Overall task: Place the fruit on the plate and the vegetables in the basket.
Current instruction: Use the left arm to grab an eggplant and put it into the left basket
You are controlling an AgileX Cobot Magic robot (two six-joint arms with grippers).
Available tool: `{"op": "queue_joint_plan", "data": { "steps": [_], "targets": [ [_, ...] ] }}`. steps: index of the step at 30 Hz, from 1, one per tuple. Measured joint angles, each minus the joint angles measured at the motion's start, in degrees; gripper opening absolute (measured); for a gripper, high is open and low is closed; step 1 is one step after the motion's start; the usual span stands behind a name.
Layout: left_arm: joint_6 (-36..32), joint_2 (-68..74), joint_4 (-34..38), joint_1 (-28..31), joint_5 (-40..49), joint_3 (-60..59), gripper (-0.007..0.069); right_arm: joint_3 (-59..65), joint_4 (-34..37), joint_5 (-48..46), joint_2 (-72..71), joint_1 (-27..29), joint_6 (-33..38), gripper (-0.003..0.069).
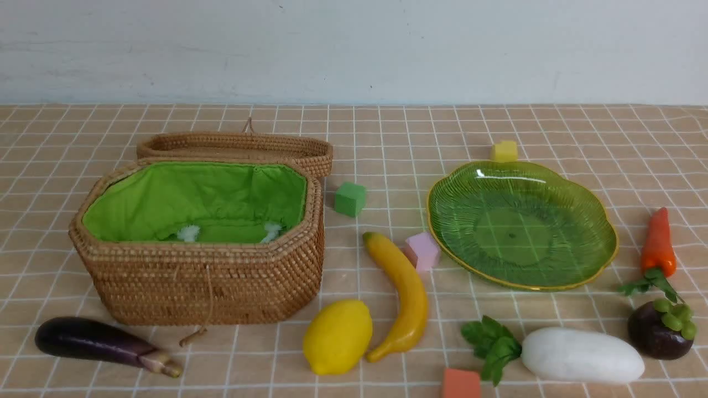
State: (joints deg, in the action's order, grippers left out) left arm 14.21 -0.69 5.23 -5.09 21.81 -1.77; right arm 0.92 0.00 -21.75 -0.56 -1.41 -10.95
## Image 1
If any yellow banana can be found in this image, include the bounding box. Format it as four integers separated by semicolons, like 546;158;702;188
362;232;428;363

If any yellow lemon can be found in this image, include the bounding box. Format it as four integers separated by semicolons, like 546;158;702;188
303;300;373;375

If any white radish with leaves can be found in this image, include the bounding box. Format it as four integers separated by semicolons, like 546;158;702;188
461;316;645;386

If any purple eggplant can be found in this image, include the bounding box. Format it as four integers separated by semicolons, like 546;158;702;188
34;316;183;378

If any orange carrot with leaves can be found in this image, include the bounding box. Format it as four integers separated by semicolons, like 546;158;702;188
618;207;685;304

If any dark purple mangosteen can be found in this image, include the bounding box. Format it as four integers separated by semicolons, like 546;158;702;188
628;298;697;360

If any green foam cube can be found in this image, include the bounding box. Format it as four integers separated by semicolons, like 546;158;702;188
334;182;367;218

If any woven rattan basket lid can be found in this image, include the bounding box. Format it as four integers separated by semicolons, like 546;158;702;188
136;118;334;178

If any pink foam cube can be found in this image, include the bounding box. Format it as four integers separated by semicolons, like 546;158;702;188
404;232;441;273

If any woven rattan basket green lining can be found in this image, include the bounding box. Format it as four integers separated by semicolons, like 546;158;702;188
69;157;326;326

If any yellow foam cube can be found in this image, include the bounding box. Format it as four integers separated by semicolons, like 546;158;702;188
491;140;519;162

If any green glass leaf plate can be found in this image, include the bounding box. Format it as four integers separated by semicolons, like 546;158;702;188
426;160;618;292

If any orange foam cube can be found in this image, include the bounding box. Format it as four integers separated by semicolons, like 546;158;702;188
440;368;481;398

